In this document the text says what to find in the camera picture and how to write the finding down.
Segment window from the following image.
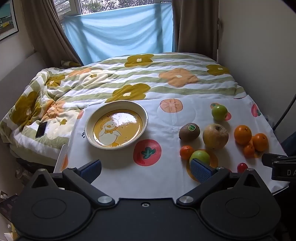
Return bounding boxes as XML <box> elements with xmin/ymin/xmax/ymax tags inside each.
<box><xmin>52</xmin><ymin>0</ymin><xmax>172</xmax><ymax>24</ymax></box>

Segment white fruit print cloth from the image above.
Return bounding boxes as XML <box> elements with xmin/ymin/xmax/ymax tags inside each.
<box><xmin>54</xmin><ymin>95</ymin><xmax>290</xmax><ymax>200</ymax></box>

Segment floral striped blanket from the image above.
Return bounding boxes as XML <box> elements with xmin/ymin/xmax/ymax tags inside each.
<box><xmin>0</xmin><ymin>53</ymin><xmax>248</xmax><ymax>160</ymax></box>

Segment black cable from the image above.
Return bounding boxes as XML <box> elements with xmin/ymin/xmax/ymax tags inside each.
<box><xmin>273</xmin><ymin>94</ymin><xmax>296</xmax><ymax>131</ymax></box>

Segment black smartphone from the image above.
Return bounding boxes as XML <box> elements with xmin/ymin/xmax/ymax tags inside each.
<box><xmin>35</xmin><ymin>121</ymin><xmax>48</xmax><ymax>139</ymax></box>

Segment green apple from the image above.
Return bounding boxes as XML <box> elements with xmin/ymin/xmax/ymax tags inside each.
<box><xmin>211</xmin><ymin>104</ymin><xmax>228</xmax><ymax>121</ymax></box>
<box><xmin>189</xmin><ymin>150</ymin><xmax>211</xmax><ymax>166</ymax></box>

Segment brown kiwi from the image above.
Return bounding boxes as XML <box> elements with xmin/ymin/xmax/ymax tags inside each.
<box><xmin>179</xmin><ymin>123</ymin><xmax>201</xmax><ymax>142</ymax></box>

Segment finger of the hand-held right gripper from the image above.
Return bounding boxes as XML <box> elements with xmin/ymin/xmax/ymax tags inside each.
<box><xmin>261</xmin><ymin>153</ymin><xmax>289</xmax><ymax>167</ymax></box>

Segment light blue window cloth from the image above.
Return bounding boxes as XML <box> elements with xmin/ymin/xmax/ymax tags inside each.
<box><xmin>63</xmin><ymin>2</ymin><xmax>174</xmax><ymax>65</ymax></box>

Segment dark blue clothing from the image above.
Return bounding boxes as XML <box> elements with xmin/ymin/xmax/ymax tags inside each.
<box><xmin>281</xmin><ymin>133</ymin><xmax>296</xmax><ymax>158</ymax></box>

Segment wall poster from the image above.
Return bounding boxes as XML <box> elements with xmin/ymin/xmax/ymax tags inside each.
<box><xmin>0</xmin><ymin>0</ymin><xmax>19</xmax><ymax>42</ymax></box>

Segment brown curtain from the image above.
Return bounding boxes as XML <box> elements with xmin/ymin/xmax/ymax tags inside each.
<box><xmin>21</xmin><ymin>0</ymin><xmax>84</xmax><ymax>67</ymax></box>
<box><xmin>171</xmin><ymin>0</ymin><xmax>220</xmax><ymax>63</ymax></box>

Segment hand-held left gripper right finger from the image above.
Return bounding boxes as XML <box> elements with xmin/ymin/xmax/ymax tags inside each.
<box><xmin>177</xmin><ymin>158</ymin><xmax>266</xmax><ymax>208</ymax></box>

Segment duck print plate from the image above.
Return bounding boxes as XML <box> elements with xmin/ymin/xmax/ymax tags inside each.
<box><xmin>84</xmin><ymin>100</ymin><xmax>149</xmax><ymax>151</ymax></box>

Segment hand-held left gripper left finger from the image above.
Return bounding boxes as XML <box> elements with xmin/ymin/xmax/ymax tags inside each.
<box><xmin>30</xmin><ymin>159</ymin><xmax>115</xmax><ymax>208</ymax></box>

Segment beige headboard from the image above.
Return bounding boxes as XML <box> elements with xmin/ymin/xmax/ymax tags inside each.
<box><xmin>0</xmin><ymin>51</ymin><xmax>50</xmax><ymax>123</ymax></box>

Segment small orange mandarin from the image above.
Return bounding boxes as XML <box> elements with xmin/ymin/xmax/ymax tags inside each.
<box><xmin>180</xmin><ymin>145</ymin><xmax>195</xmax><ymax>161</ymax></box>
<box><xmin>243</xmin><ymin>144</ymin><xmax>255</xmax><ymax>158</ymax></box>

